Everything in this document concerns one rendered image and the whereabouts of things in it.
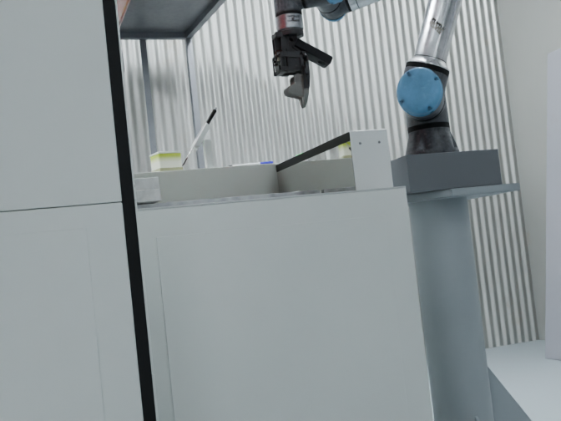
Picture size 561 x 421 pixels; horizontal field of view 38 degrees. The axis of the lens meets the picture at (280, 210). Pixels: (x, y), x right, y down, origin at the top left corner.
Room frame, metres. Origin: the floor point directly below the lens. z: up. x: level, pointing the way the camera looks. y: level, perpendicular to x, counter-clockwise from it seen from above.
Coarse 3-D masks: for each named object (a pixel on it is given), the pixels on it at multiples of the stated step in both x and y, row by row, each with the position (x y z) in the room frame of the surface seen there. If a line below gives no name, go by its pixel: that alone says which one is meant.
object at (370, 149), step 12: (360, 132) 1.83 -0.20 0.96; (372, 132) 1.84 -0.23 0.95; (384, 132) 1.84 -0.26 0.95; (360, 144) 1.82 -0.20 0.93; (372, 144) 1.83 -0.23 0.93; (384, 144) 1.84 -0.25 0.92; (360, 156) 1.82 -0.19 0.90; (372, 156) 1.83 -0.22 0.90; (384, 156) 1.84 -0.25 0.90; (360, 168) 1.82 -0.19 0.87; (372, 168) 1.83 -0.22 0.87; (384, 168) 1.84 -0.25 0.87; (360, 180) 1.82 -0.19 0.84; (372, 180) 1.83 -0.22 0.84; (384, 180) 1.84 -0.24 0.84
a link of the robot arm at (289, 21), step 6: (276, 18) 2.19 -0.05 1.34; (282, 18) 2.17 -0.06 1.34; (288, 18) 2.17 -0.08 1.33; (294, 18) 2.17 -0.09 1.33; (300, 18) 2.18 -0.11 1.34; (276, 24) 2.20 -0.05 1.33; (282, 24) 2.18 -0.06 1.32; (288, 24) 2.17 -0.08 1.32; (294, 24) 2.17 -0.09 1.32; (300, 24) 2.18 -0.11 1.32; (276, 30) 2.20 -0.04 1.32; (282, 30) 2.18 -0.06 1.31
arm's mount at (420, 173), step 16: (400, 160) 2.08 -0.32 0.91; (416, 160) 2.05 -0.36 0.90; (432, 160) 2.07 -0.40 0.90; (448, 160) 2.08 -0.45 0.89; (464, 160) 2.10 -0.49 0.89; (480, 160) 2.11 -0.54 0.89; (496, 160) 2.13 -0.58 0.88; (400, 176) 2.09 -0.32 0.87; (416, 176) 2.05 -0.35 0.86; (432, 176) 2.07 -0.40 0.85; (448, 176) 2.08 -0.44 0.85; (464, 176) 2.10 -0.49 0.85; (480, 176) 2.11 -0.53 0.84; (496, 176) 2.13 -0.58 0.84; (416, 192) 2.08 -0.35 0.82
